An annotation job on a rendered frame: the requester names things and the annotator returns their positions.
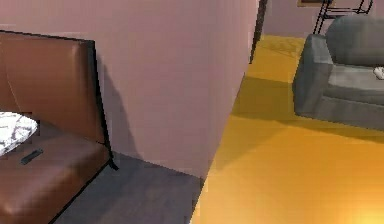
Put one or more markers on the brown leather sofa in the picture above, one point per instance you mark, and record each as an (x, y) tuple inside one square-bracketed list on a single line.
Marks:
[(53, 100)]

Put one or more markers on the grey sofa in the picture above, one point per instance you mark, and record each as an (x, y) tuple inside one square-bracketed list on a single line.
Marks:
[(346, 66)]

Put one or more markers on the black remote control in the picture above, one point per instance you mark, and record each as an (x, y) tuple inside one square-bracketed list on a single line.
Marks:
[(31, 156)]

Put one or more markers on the white patterned pillow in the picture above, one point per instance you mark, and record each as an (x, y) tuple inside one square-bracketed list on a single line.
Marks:
[(13, 131)]

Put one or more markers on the white cushion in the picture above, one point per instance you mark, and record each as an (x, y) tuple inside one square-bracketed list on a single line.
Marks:
[(379, 72)]

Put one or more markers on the framed wall picture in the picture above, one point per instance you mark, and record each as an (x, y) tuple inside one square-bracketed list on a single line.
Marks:
[(309, 3)]

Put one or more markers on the black metal frame shelf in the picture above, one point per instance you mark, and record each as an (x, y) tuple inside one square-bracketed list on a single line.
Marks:
[(336, 10)]

